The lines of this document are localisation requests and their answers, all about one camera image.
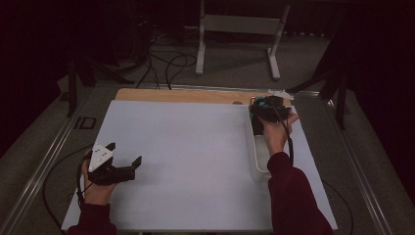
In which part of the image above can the black floor cable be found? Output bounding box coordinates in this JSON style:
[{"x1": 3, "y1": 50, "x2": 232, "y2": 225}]
[
  {"x1": 135, "y1": 33, "x2": 161, "y2": 90},
  {"x1": 164, "y1": 53, "x2": 198, "y2": 91}
]

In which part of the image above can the white metal stand frame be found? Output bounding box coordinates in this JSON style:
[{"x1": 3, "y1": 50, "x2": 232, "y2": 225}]
[{"x1": 184, "y1": 0, "x2": 292, "y2": 81}]

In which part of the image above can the person's right hand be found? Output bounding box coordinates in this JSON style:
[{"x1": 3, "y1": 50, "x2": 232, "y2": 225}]
[{"x1": 260, "y1": 112, "x2": 300, "y2": 157}]

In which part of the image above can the white table board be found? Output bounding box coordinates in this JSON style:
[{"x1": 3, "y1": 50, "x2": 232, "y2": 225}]
[{"x1": 61, "y1": 100, "x2": 339, "y2": 233}]

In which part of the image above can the person's left hand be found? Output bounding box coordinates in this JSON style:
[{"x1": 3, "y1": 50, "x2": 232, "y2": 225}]
[{"x1": 80, "y1": 150, "x2": 118, "y2": 207}]

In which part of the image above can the white plastic bin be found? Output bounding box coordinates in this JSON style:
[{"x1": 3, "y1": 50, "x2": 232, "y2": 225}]
[{"x1": 246, "y1": 103, "x2": 278, "y2": 183}]

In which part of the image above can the hand-held gripper black cable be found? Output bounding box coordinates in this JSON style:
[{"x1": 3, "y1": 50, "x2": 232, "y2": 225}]
[
  {"x1": 42, "y1": 145, "x2": 96, "y2": 230},
  {"x1": 272, "y1": 107, "x2": 355, "y2": 235}
]

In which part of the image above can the aluminium rail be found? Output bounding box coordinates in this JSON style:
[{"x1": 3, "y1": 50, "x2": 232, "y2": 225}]
[
  {"x1": 0, "y1": 86, "x2": 96, "y2": 235},
  {"x1": 321, "y1": 97, "x2": 392, "y2": 235}
]

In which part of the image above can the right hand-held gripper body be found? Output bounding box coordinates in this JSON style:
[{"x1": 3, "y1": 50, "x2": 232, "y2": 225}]
[{"x1": 249, "y1": 88, "x2": 295, "y2": 124}]

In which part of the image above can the right hand-held gripper black cable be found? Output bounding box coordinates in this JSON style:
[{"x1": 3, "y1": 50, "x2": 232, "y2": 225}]
[{"x1": 272, "y1": 107, "x2": 355, "y2": 235}]

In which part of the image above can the left hand-held gripper black cable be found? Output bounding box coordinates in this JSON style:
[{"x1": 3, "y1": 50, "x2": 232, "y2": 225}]
[{"x1": 42, "y1": 145, "x2": 96, "y2": 230}]

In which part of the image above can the black tripod stand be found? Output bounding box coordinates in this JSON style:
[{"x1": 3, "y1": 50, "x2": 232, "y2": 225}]
[
  {"x1": 283, "y1": 32, "x2": 348, "y2": 130},
  {"x1": 67, "y1": 48, "x2": 135, "y2": 118}
]

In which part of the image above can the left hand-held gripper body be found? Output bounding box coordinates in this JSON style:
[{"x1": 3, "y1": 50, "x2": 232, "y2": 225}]
[{"x1": 87, "y1": 142, "x2": 136, "y2": 187}]

